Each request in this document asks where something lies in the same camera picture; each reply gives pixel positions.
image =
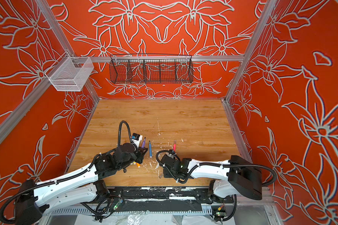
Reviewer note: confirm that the blue marker pen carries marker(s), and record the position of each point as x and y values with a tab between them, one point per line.
150	149

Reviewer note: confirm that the white wire basket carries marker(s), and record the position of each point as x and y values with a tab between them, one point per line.
69	73

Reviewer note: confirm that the purple marker pen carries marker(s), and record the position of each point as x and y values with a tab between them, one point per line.
143	143

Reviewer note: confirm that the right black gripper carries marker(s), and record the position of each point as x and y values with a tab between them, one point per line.
165	173

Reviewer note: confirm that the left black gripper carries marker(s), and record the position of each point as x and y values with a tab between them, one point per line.
141	153

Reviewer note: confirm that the black wire basket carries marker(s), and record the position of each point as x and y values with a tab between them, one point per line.
151	69

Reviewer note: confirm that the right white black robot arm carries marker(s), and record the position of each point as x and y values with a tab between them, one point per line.
235	176

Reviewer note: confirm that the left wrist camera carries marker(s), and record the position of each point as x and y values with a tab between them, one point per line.
136	139

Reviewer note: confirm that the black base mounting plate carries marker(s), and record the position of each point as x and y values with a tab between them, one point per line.
142	194

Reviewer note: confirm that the pink marker pen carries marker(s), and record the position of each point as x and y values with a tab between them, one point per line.
174	145

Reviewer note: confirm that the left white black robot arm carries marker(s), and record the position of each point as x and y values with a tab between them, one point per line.
84	185

